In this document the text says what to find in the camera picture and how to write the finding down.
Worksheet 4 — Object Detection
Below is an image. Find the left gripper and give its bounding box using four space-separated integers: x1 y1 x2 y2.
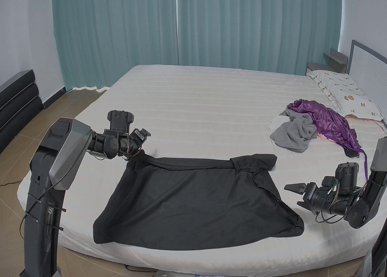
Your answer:
125 129 152 152

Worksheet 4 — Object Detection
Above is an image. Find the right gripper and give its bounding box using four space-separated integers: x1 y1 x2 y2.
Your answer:
284 183 331 213

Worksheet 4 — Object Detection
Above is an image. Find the black T-shirt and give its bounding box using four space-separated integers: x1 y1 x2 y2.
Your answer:
92 150 304 250

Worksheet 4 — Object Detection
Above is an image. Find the bed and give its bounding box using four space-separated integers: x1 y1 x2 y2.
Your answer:
17 39 387 272

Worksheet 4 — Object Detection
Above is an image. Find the grey garment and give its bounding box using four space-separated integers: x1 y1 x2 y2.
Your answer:
270 110 318 152

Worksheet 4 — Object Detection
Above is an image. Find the pink garment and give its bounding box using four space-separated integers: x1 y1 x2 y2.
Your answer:
314 125 329 141

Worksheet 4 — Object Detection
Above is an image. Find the white garment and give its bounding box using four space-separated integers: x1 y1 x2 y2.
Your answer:
270 115 291 133

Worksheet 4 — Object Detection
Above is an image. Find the purple satin garment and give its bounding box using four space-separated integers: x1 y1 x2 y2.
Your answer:
287 99 368 179

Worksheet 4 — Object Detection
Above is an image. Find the blue-green curtain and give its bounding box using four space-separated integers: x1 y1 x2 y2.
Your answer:
177 0 343 74
52 0 179 92

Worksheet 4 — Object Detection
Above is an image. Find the white printed pillow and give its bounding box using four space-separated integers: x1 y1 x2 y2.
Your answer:
306 70 383 119

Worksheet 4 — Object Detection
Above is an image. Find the black chest of drawers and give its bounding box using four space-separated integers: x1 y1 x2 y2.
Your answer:
0 70 43 154

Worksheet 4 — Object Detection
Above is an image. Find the grey bedside table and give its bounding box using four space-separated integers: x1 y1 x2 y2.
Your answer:
307 49 349 74

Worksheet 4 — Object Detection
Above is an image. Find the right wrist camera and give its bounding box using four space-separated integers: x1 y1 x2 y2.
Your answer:
321 175 338 193

